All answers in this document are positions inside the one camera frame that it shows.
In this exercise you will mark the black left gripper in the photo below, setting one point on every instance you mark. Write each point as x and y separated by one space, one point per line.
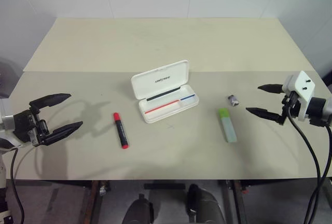
27 125

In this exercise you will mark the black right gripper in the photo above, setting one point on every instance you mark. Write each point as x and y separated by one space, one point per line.
291 104

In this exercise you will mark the red and black marker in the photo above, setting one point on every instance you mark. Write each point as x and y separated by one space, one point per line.
121 130

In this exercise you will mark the white plastic pencil case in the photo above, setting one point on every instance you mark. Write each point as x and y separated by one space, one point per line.
166 104

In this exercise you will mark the rusty metal table leg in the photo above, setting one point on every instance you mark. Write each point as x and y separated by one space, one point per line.
234 200
89 203

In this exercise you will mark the large dark rounded shape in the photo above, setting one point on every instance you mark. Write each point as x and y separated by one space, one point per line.
205 206

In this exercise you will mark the small dark rounded shape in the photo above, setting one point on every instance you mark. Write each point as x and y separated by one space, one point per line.
137 211

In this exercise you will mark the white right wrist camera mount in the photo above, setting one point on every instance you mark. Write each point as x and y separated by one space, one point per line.
303 84

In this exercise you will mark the dark brown post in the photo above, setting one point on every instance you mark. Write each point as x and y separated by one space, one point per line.
327 78

